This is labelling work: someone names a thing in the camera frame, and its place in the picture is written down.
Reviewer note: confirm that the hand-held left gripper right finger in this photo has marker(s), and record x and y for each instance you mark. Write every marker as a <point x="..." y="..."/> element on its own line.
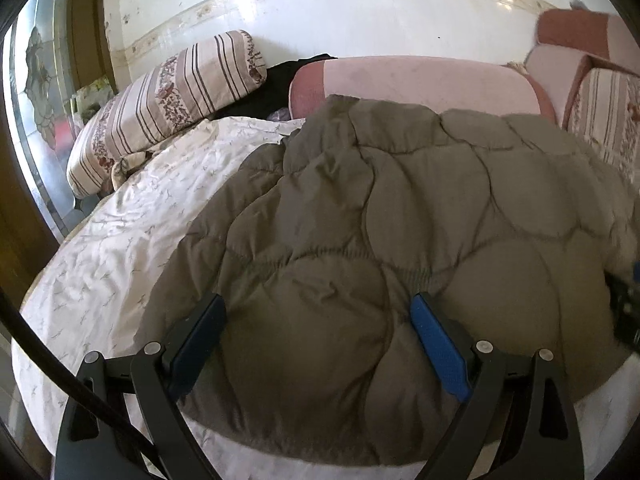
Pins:
<point x="440" y="347"/>

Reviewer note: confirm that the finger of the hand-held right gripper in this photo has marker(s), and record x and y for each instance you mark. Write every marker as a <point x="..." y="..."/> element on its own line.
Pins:
<point x="626" y="310"/>

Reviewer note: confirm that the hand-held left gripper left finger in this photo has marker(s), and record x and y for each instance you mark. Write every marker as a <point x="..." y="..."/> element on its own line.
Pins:
<point x="200" y="340"/>

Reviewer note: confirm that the grey-brown puffer jacket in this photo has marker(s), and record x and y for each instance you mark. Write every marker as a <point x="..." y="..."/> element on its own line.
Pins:
<point x="400" y="210"/>

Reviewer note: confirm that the white leaf-print bed sheet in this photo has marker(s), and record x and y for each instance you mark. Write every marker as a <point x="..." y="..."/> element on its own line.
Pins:
<point x="125" y="240"/>

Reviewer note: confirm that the striped floral pillow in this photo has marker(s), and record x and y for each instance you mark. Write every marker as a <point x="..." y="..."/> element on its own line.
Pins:
<point x="165" y="105"/>
<point x="607" y="120"/>

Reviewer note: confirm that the dark cloth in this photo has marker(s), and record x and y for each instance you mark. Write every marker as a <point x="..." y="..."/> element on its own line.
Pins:
<point x="270" y="90"/>

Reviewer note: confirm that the pink sofa backrest cushion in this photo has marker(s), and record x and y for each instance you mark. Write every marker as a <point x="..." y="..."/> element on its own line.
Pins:
<point x="425" y="82"/>

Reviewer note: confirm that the stacked pink striped cushions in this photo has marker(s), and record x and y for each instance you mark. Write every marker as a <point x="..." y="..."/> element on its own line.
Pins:
<point x="575" y="35"/>

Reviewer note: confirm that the glass door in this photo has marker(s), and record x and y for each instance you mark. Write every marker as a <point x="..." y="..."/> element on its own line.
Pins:
<point x="40" y="100"/>

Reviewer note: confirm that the wooden door frame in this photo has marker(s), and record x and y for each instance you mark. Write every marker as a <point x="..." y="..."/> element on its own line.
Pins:
<point x="87" y="25"/>

